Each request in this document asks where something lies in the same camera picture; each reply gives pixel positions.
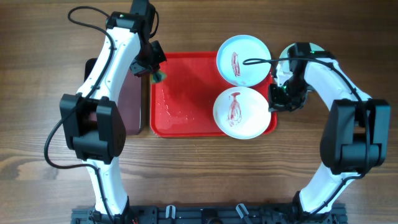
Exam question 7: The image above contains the green yellow sponge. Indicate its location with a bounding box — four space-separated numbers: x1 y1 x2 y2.
150 70 167 84

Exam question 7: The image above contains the light blue plate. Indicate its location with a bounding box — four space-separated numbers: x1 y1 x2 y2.
216 35 272 87
278 42 326 91

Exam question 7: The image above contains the white stained plate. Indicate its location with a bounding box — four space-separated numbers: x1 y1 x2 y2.
213 86 271 139

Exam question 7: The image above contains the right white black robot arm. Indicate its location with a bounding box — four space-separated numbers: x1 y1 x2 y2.
269 42 391 221

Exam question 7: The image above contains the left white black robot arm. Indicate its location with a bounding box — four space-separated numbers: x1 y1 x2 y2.
56 0 166 223

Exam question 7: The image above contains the black tray brown inside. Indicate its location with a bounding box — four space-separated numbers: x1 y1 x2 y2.
83 57 144 136

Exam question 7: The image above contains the red plastic tray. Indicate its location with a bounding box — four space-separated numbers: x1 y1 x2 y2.
149 51 278 138

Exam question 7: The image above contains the light blue plate top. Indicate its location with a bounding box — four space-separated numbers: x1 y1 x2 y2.
216 35 272 87

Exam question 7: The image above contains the right black cable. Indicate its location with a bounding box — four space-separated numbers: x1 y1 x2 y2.
241 57 373 215

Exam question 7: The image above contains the black cable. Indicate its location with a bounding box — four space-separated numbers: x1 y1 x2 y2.
241 57 373 215
43 5 114 222

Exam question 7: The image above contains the left black cable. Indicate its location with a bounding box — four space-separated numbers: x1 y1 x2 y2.
43 5 114 222

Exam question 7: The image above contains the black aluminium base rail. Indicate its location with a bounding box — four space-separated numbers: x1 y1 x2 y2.
70 203 348 224

